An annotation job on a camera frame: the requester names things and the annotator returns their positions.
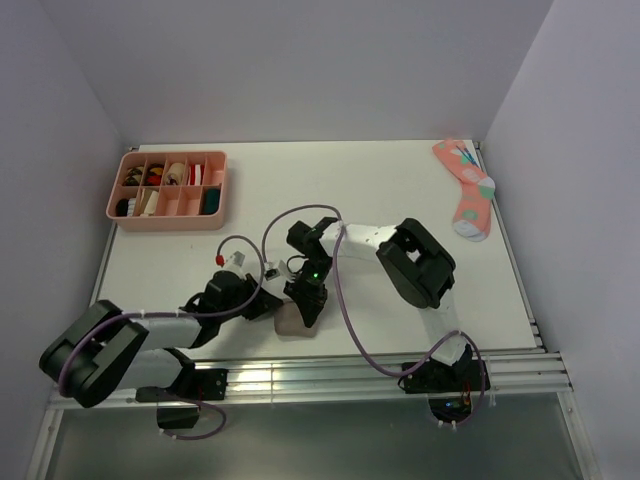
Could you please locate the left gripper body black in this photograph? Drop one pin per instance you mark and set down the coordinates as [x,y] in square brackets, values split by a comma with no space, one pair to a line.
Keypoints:
[245,291]

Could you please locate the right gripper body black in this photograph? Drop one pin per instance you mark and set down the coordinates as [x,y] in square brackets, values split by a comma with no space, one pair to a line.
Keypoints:
[310,284]

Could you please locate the taupe sock red striped cuff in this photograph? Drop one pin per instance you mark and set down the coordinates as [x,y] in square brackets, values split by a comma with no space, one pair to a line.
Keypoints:
[288,322]

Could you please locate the dark green patterned sock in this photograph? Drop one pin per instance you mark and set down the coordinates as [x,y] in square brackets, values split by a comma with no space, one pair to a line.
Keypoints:
[211,201]

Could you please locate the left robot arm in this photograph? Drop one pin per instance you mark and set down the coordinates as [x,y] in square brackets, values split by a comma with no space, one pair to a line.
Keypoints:
[104,351]

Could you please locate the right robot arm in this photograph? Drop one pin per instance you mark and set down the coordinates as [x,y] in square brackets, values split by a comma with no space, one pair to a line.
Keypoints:
[418,267]

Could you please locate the rolled beige sock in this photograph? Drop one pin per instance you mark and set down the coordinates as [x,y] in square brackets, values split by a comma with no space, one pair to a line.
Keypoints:
[148,202]

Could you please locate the rolled red white sock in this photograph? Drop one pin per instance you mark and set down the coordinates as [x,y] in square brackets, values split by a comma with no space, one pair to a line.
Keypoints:
[196,173]

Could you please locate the rolled tan pink sock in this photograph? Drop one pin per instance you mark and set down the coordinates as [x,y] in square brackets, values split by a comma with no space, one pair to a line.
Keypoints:
[174,175]

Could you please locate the pink divided organizer tray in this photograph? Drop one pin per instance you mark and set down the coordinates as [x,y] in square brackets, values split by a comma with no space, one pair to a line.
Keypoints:
[178,207]

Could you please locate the rolled black white sock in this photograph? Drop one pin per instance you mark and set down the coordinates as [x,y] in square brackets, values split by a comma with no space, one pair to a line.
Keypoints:
[125,207]

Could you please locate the rolled dark red sock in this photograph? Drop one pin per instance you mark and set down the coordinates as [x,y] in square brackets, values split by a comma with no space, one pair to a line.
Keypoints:
[154,175]

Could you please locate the rolled brown black sock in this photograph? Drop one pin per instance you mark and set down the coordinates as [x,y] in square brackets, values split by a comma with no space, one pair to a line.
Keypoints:
[133,176]

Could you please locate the pink patterned sock pair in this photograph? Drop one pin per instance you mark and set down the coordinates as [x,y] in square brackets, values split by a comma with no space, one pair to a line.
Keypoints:
[472,219]

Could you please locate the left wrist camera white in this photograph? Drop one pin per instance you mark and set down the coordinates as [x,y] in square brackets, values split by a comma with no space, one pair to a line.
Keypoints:
[233,263]

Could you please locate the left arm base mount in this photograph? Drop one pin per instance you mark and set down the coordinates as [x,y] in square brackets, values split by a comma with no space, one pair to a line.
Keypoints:
[196,387]

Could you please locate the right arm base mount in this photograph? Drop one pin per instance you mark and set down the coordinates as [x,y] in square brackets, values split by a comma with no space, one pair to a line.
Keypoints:
[458,382]

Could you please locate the aluminium rail frame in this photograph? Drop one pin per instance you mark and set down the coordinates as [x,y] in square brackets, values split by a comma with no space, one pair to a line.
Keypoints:
[519,359]

